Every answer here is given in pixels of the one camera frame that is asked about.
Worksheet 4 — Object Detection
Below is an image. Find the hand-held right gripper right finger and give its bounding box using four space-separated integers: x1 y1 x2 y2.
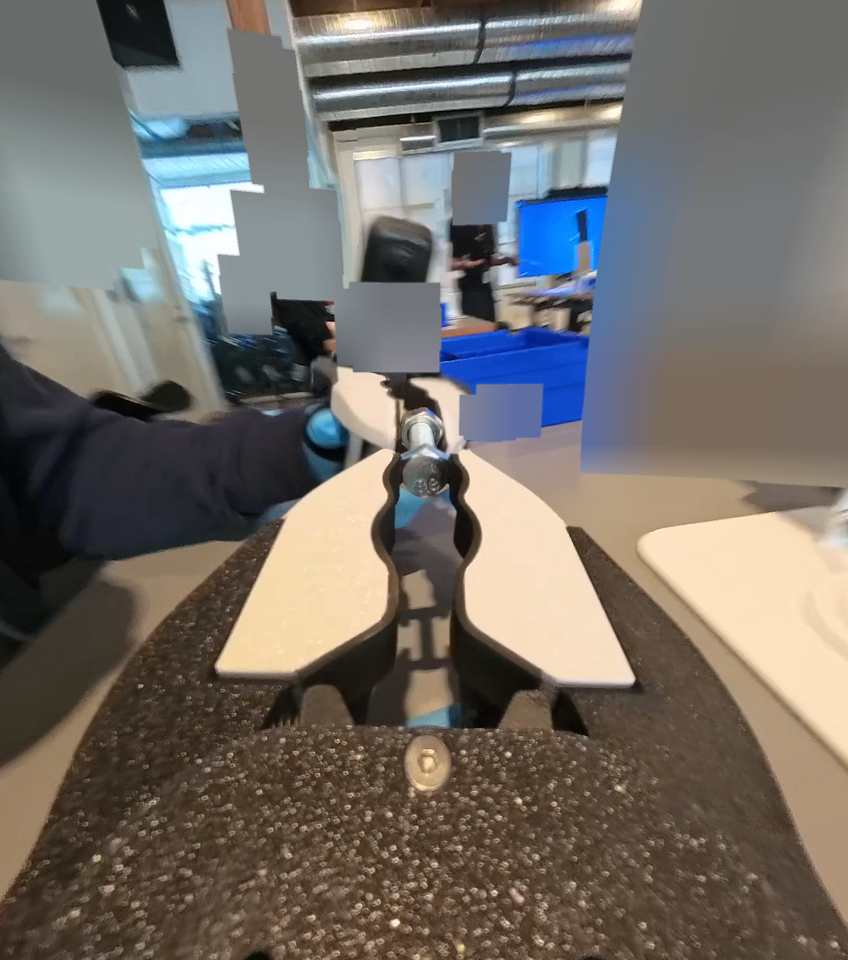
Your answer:
454 448 636 690

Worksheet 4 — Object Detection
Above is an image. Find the person's left hand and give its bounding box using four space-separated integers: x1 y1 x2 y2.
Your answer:
304 408 348 474

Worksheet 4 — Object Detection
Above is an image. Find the blue plastic bin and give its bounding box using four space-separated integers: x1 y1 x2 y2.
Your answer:
440 326 590 429

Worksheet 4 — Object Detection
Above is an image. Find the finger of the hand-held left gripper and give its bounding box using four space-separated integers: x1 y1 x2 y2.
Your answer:
409 376 472 453
330 371 402 468

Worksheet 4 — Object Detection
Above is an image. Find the blue wall screen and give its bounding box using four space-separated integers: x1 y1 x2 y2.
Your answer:
517 196 608 279

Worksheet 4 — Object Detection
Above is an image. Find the silver ventilation duct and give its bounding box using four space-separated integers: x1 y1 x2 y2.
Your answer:
311 67 631 123
292 13 635 70

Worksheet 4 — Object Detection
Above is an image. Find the white stand base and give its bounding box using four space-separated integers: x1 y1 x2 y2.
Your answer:
637 506 848 826

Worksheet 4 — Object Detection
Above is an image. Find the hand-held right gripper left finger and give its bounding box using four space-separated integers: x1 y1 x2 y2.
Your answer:
214 450 401 684

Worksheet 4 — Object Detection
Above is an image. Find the steel bolt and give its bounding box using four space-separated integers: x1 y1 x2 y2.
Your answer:
396 442 449 498

